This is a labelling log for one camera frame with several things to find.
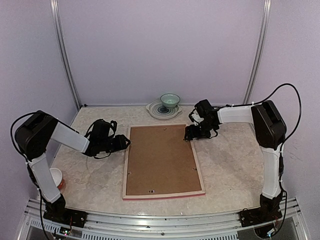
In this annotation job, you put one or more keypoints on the white bowl orange outside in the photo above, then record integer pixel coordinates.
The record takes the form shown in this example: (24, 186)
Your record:
(57, 177)

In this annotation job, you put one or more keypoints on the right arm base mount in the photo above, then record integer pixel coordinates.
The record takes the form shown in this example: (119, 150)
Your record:
(260, 215)

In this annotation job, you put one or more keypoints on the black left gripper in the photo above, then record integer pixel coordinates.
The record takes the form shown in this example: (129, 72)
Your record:
(121, 144)

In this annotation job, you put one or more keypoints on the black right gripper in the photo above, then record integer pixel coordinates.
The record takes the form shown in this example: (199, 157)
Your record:
(190, 130)

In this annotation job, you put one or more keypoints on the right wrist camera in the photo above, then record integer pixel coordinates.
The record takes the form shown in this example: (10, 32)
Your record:
(195, 118)

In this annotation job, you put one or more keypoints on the aluminium corner post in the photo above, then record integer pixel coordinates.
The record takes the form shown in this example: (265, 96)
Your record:
(259, 51)
(54, 5)

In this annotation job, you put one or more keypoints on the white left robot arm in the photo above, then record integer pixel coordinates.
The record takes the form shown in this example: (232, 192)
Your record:
(31, 134)

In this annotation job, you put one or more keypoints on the green ceramic bowl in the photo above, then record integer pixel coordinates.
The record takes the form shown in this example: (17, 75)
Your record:
(170, 100)

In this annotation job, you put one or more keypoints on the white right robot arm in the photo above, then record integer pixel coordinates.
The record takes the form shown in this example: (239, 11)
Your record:
(270, 133)

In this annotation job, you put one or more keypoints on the left aluminium corner post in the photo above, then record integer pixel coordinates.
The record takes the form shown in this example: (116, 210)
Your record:
(54, 5)

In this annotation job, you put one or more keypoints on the white plate green rings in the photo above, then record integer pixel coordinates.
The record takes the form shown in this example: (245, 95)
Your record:
(160, 112)

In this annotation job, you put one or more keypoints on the right aluminium corner post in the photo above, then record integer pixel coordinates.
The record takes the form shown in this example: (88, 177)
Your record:
(259, 51)

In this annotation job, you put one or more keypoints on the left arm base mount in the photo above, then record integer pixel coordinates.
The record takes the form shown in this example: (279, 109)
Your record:
(58, 212)

